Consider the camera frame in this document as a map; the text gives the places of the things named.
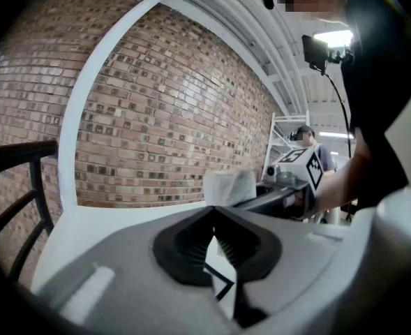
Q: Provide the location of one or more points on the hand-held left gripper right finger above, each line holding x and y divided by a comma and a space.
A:
257, 253

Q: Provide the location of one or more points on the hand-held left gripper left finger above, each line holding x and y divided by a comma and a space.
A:
177, 253

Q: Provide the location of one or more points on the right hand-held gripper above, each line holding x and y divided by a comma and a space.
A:
306, 169

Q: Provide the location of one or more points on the beige wiping cloth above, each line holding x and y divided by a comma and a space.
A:
226, 187

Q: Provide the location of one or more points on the black framed leaf picture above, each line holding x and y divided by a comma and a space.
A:
219, 283

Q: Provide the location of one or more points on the person's right forearm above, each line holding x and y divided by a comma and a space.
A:
341, 183

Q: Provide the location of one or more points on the white metal shelf rack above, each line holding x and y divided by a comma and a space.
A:
272, 134

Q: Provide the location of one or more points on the long ceiling light strip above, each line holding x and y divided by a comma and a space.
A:
334, 135

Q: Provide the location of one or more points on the black chest-mounted monitor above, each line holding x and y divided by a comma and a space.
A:
313, 51

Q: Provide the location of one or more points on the person's black shirt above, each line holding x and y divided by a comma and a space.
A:
376, 82

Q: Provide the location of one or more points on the white pipe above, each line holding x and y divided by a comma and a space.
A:
69, 117

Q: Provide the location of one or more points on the bright ceiling light panel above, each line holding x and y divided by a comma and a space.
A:
334, 37

